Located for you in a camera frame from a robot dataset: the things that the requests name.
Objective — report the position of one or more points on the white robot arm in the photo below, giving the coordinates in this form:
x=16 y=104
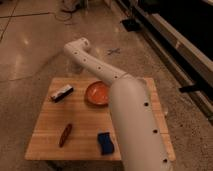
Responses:
x=140 y=142

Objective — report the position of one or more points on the orange bowl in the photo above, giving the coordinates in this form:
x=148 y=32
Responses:
x=97 y=93

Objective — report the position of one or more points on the wooden folding table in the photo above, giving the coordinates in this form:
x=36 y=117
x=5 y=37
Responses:
x=87 y=121

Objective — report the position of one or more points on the blue sponge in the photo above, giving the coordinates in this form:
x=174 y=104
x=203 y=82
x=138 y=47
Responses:
x=105 y=142

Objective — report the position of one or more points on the long metal rail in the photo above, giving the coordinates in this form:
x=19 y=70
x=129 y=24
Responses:
x=175 y=28

